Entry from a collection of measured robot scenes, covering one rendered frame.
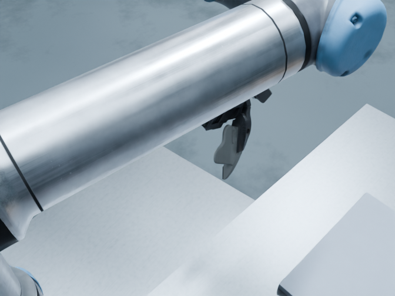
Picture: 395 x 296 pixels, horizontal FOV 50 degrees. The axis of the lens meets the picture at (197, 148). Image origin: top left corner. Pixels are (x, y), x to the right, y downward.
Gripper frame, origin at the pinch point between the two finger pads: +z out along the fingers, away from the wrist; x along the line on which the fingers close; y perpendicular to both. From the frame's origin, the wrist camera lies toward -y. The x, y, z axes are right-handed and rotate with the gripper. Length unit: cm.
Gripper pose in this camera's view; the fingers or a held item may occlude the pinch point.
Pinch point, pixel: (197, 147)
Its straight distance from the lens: 71.5
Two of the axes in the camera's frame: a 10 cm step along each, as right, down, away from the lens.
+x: 6.3, 6.7, -3.8
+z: -4.3, 7.1, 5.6
